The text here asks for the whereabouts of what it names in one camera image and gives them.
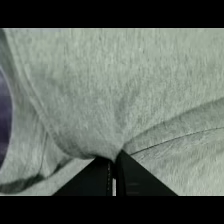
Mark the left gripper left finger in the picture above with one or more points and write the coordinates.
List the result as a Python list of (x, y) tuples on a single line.
[(95, 178)]

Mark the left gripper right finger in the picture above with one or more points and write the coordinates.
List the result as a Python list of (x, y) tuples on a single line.
[(138, 180)]

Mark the grey T-shirt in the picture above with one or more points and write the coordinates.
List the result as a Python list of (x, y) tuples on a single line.
[(126, 80)]

